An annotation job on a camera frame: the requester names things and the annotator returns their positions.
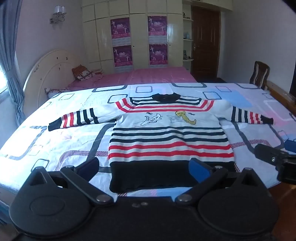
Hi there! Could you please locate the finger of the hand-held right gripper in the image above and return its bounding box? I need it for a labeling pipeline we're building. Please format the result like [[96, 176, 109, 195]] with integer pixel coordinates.
[[254, 143, 292, 168], [284, 138, 296, 154]]

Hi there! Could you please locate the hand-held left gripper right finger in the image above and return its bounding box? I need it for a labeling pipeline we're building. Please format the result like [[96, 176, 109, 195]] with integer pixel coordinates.
[[175, 159, 264, 207]]

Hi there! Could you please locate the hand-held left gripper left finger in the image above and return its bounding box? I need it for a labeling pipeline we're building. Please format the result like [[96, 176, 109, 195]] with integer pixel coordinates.
[[25, 158, 114, 207]]

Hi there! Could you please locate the striped cartoon sweater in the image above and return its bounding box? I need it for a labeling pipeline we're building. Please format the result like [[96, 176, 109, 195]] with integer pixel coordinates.
[[48, 92, 274, 193]]

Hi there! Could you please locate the patterned white bed sheet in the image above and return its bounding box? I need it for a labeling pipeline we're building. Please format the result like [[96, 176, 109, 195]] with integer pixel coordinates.
[[0, 82, 296, 204]]

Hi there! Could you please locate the dark wooden chair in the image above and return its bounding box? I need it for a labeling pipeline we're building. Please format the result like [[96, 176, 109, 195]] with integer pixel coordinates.
[[249, 61, 270, 90]]

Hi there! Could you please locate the small white patterned pillow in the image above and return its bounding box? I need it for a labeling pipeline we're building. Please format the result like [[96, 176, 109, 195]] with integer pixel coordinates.
[[45, 86, 70, 99]]

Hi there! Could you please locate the pink patterned pillow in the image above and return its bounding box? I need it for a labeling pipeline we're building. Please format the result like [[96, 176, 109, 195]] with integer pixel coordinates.
[[89, 69, 104, 81]]

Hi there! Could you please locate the orange patterned pillow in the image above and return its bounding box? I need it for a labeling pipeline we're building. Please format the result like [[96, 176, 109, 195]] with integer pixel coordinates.
[[71, 64, 94, 81]]

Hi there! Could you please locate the cream arched headboard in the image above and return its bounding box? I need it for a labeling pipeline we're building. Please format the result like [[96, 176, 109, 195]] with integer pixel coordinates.
[[23, 49, 84, 117]]

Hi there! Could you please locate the blue curtain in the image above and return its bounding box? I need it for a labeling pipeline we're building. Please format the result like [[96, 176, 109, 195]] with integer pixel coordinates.
[[0, 0, 26, 127]]

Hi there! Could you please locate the dark wooden door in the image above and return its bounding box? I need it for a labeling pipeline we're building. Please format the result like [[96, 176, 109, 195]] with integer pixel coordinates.
[[190, 5, 221, 81]]

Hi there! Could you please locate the cream corner shelf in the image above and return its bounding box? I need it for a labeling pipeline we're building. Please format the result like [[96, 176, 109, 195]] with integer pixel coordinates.
[[182, 10, 195, 72]]

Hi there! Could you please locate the cream wardrobe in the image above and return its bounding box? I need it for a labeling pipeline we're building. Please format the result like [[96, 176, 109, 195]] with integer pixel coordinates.
[[81, 0, 185, 74]]

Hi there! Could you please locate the wooden bed frame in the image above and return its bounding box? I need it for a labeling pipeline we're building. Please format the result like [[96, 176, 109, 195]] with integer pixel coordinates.
[[264, 80, 296, 110]]

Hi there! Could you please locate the purple wall poster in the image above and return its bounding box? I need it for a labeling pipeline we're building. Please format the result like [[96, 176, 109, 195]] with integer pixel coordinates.
[[110, 18, 132, 46], [149, 43, 168, 66], [147, 16, 167, 44], [112, 45, 133, 68]]

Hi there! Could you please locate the wall lamp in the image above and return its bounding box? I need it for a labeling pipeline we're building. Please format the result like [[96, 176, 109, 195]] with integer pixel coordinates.
[[49, 5, 67, 24]]

